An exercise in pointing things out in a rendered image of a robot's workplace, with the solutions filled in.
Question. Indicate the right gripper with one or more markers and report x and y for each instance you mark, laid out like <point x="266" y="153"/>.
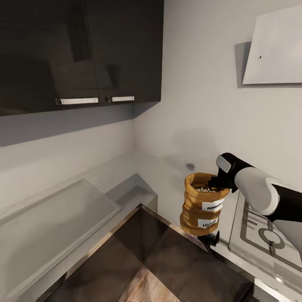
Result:
<point x="219" y="182"/>

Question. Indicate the popcorn bag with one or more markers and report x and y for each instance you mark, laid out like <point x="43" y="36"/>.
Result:
<point x="203" y="202"/>

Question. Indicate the range hood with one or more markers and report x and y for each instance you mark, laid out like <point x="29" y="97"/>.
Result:
<point x="276" y="50"/>

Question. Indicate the oven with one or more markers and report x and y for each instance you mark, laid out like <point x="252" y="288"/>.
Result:
<point x="253" y="293"/>

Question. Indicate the cabinet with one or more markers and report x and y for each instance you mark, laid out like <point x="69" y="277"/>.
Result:
<point x="75" y="54"/>

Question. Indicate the burner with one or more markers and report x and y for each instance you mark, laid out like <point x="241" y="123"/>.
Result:
<point x="255" y="238"/>

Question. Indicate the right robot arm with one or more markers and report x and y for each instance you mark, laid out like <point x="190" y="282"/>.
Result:
<point x="279" y="201"/>

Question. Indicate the drop in sink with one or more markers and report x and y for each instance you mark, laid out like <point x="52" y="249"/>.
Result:
<point x="34" y="239"/>

